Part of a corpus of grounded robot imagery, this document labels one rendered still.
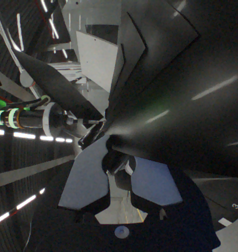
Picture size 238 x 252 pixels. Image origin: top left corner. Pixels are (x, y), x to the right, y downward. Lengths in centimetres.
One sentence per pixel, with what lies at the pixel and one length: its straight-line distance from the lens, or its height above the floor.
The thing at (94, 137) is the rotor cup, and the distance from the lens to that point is 28.
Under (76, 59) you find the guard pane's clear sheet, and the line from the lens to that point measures 105.
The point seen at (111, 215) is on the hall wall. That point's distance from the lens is 1437.
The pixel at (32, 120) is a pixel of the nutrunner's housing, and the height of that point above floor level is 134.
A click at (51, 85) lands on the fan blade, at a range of 35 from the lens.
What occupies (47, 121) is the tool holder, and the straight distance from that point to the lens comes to 24.
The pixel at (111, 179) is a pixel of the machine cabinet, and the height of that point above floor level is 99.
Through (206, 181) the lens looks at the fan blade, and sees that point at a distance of 27.
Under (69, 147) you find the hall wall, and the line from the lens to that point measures 1288.
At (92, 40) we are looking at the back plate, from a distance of 54.
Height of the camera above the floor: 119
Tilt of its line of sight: 3 degrees down
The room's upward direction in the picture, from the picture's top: 87 degrees counter-clockwise
